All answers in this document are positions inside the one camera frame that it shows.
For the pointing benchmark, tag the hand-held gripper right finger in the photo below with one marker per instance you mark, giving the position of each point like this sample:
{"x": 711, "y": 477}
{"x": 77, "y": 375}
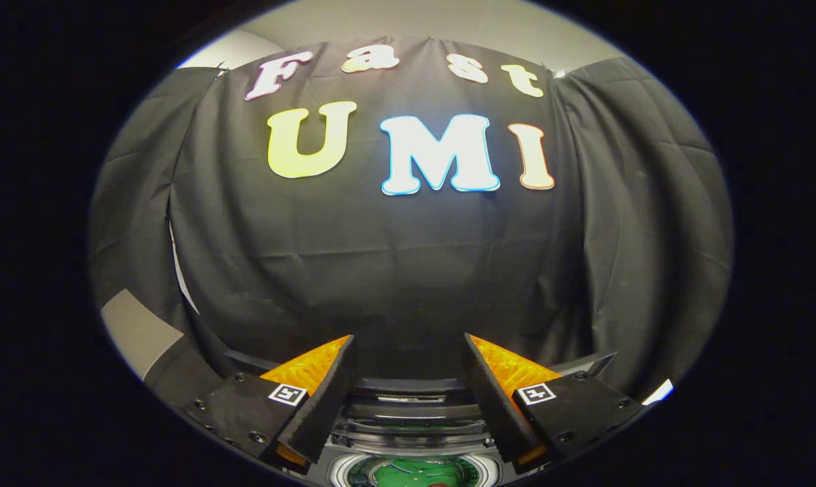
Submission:
{"x": 494, "y": 399}

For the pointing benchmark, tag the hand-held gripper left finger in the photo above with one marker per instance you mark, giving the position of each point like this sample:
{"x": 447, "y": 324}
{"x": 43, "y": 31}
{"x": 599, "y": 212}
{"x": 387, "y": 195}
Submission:
{"x": 320, "y": 399}

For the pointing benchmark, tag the black washing machine lid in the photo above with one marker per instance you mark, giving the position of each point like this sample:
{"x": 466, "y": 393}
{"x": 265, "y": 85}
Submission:
{"x": 408, "y": 387}

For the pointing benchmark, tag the grey washing machine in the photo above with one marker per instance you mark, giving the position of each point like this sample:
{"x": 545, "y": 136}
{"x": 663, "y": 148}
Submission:
{"x": 408, "y": 439}

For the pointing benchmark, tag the green polo shirt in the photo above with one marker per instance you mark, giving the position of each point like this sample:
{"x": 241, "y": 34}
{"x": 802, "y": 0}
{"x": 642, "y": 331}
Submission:
{"x": 415, "y": 472}

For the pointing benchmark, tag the black backdrop cloth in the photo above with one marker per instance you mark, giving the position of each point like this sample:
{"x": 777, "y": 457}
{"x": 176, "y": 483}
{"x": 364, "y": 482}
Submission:
{"x": 394, "y": 270}

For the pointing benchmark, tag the white flat panel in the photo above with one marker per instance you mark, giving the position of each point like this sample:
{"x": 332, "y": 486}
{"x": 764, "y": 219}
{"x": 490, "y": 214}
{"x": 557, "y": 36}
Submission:
{"x": 658, "y": 392}

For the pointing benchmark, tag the grey cabinet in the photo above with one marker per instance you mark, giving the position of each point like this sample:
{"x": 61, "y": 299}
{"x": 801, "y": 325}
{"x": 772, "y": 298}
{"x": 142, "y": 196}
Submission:
{"x": 137, "y": 331}

